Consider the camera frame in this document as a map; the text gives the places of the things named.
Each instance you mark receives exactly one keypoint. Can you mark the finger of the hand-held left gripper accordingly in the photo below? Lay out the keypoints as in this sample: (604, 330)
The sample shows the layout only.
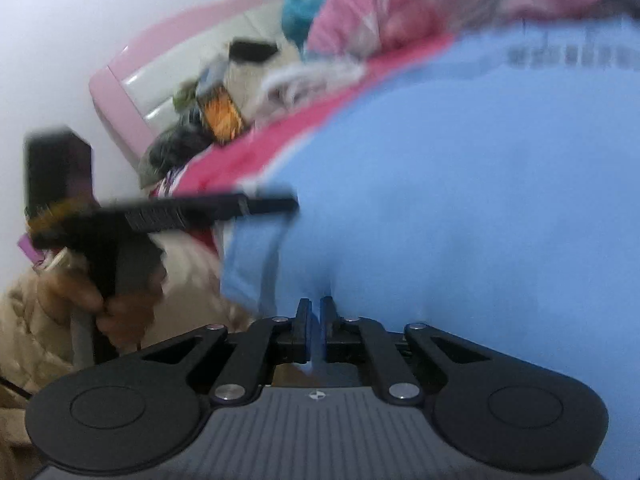
(210, 209)

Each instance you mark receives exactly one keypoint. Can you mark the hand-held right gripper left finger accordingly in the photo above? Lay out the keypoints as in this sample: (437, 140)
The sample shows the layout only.
(304, 335)

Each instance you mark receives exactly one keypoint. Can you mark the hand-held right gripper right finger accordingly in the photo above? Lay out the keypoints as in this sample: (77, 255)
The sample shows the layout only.
(327, 335)

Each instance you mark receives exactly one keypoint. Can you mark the blue t-shirt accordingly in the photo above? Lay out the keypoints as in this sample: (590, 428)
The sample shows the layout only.
(450, 185)

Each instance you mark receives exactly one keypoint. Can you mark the person's left forearm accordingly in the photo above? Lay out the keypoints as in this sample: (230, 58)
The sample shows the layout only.
(25, 340)

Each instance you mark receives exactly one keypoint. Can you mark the person's left hand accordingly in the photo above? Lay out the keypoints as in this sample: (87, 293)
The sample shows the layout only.
(125, 315)

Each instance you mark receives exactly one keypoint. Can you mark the dark patterned cloth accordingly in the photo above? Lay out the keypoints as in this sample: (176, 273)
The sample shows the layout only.
(175, 150)

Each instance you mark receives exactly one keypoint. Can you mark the purple cup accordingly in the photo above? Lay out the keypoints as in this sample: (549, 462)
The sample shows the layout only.
(30, 250)

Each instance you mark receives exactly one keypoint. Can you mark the smartphone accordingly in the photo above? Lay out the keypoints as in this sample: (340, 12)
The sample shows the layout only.
(222, 115)

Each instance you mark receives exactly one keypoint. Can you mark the pink and white headboard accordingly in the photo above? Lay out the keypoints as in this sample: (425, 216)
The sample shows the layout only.
(140, 90)

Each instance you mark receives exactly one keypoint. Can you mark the light blue denim garment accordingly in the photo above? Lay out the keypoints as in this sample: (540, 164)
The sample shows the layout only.
(210, 77)

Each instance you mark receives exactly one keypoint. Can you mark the white garment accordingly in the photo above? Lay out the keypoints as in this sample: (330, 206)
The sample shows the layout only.
(305, 80)

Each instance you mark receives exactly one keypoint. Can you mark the black cloth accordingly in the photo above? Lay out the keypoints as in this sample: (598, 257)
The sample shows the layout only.
(252, 50)

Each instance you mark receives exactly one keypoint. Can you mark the teal patterned quilt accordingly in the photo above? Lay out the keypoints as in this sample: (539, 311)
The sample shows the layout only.
(305, 0)

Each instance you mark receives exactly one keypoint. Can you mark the pink patterned quilt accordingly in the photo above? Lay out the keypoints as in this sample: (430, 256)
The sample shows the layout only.
(375, 15)

